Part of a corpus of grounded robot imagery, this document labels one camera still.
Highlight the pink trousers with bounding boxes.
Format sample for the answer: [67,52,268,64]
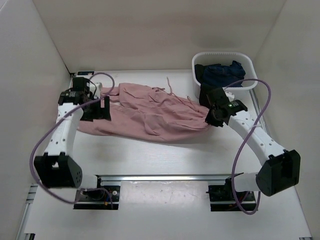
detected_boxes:
[78,83,210,143]

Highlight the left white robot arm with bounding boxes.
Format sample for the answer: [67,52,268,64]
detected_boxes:
[33,77,111,189]

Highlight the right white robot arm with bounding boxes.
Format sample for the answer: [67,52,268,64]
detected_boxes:
[205,88,301,200]

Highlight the black garment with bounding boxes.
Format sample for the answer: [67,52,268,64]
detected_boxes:
[194,64,222,109]

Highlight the dark blue garment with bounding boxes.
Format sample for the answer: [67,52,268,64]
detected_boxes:
[204,60,246,88]

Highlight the blue label sticker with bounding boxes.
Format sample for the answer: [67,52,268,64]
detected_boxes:
[77,71,95,76]

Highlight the white plastic basket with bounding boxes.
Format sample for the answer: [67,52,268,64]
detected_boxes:
[191,51,258,100]

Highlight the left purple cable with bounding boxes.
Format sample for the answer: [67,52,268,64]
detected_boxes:
[29,72,116,205]

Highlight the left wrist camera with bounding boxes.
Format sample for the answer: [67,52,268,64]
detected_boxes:
[71,77,102,98]

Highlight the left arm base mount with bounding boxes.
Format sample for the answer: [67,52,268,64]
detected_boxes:
[73,175,121,211]

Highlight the aluminium front rail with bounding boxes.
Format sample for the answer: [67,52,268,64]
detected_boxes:
[99,174,231,182]

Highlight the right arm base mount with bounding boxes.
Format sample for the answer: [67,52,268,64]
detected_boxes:
[206,185,257,212]

